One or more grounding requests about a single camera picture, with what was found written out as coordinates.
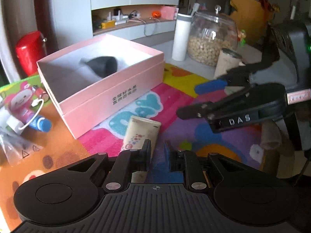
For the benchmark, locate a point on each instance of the red metal canister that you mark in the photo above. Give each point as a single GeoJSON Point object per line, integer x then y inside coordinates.
{"type": "Point", "coordinates": [30, 49]}

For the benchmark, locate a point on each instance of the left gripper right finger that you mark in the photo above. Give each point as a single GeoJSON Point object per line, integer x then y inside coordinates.
{"type": "Point", "coordinates": [186, 162]}

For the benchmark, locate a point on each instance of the cream lotion tube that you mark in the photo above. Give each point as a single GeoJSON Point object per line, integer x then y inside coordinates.
{"type": "Point", "coordinates": [139, 129]}

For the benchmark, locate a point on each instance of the dark grey funnel nozzle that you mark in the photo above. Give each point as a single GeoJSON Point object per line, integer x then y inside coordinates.
{"type": "Point", "coordinates": [102, 66]}

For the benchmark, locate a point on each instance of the grey tv cabinet shelf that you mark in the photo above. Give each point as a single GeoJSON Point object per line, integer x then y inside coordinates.
{"type": "Point", "coordinates": [143, 24]}

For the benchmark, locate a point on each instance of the orange pumpkin toy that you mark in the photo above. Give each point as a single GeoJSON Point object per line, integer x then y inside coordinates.
{"type": "Point", "coordinates": [156, 14]}

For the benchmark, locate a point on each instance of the glass jar with beans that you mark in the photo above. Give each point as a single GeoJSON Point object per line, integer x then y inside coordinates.
{"type": "Point", "coordinates": [210, 32]}

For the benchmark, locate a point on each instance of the colourful cartoon table mat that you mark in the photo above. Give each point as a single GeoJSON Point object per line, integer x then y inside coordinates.
{"type": "Point", "coordinates": [262, 147]}

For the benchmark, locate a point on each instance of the white cable adapter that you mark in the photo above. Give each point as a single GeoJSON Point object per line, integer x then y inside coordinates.
{"type": "Point", "coordinates": [17, 104]}

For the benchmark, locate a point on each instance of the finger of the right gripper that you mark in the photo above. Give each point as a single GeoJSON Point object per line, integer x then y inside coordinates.
{"type": "Point", "coordinates": [251, 105]}
{"type": "Point", "coordinates": [238, 76]}

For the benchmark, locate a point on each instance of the pink cardboard box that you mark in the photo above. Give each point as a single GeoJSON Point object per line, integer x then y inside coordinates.
{"type": "Point", "coordinates": [82, 98]}

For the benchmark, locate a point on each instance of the white cylinder bottle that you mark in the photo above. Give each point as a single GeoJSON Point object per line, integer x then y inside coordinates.
{"type": "Point", "coordinates": [180, 42]}

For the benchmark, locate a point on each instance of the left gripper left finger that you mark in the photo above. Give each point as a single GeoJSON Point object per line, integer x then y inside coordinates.
{"type": "Point", "coordinates": [121, 168]}

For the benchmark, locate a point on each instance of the white cube charger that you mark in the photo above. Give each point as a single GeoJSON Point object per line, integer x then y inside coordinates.
{"type": "Point", "coordinates": [4, 116]}

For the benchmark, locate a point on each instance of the clear plastic bag with parts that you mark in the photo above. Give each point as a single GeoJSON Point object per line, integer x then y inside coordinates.
{"type": "Point", "coordinates": [17, 148]}

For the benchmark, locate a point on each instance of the blue capped tube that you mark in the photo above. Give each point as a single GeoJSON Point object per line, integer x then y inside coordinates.
{"type": "Point", "coordinates": [38, 122]}

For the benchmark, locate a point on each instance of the red lipstick tube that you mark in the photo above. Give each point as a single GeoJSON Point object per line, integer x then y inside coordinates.
{"type": "Point", "coordinates": [40, 93]}

